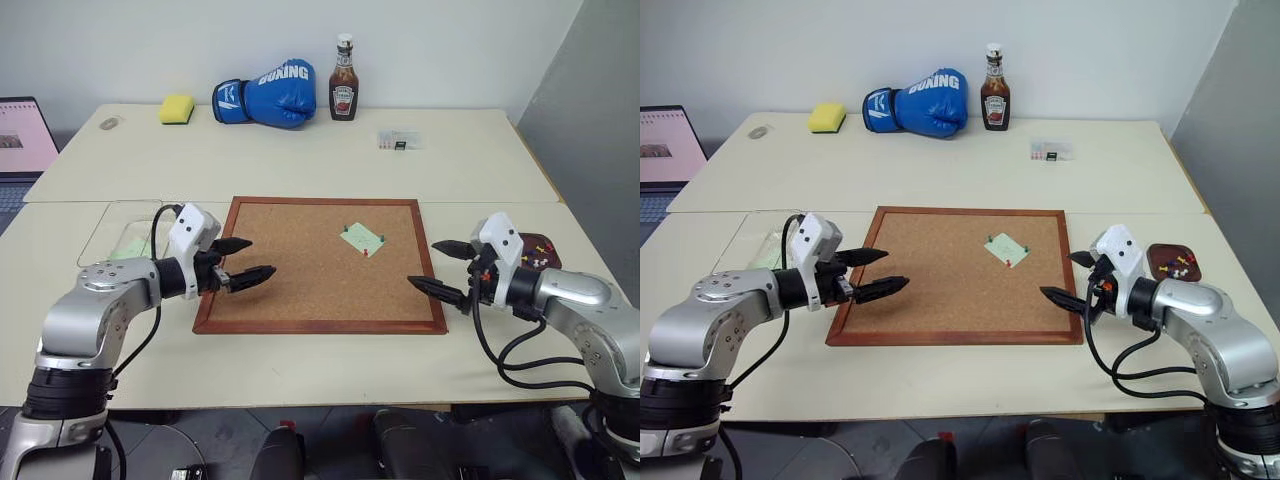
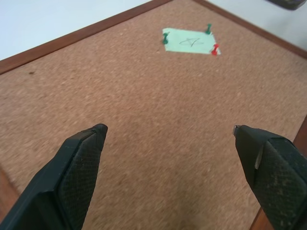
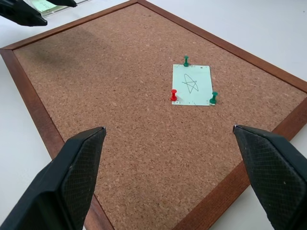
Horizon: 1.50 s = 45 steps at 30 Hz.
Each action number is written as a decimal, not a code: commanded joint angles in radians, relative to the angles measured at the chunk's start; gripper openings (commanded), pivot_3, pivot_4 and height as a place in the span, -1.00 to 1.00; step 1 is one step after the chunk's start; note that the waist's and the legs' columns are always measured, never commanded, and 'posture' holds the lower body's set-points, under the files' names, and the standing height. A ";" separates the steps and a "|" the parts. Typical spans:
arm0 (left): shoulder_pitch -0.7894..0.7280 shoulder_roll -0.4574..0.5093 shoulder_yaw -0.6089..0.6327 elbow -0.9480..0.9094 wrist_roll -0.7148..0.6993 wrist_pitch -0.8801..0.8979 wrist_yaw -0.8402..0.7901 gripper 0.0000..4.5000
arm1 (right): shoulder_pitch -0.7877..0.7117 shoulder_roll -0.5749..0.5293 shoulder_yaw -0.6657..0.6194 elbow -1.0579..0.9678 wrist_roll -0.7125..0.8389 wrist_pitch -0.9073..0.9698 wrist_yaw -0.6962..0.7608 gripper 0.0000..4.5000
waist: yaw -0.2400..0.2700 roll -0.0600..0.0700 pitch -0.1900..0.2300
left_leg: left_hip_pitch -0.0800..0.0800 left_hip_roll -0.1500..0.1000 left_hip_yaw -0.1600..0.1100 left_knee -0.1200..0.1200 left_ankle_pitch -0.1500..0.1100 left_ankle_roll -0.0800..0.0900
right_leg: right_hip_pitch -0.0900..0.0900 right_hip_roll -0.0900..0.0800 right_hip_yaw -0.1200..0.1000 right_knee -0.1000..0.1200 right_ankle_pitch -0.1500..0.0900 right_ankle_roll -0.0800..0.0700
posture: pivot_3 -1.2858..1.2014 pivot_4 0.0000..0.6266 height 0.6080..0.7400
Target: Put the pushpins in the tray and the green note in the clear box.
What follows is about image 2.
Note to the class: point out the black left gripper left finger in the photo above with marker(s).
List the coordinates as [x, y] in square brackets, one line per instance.
[60, 182]

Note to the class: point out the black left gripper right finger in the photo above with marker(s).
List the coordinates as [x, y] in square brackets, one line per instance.
[278, 177]

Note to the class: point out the wood framed cork board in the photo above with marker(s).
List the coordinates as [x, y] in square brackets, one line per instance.
[148, 110]

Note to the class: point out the red push pin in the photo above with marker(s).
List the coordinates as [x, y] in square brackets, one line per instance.
[215, 49]

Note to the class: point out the light green paper note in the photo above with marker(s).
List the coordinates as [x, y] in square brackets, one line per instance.
[189, 41]

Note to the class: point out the green push pin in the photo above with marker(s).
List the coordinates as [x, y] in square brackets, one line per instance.
[165, 38]
[208, 28]

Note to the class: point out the dark object at table edge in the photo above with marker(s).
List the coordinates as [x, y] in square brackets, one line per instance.
[286, 3]

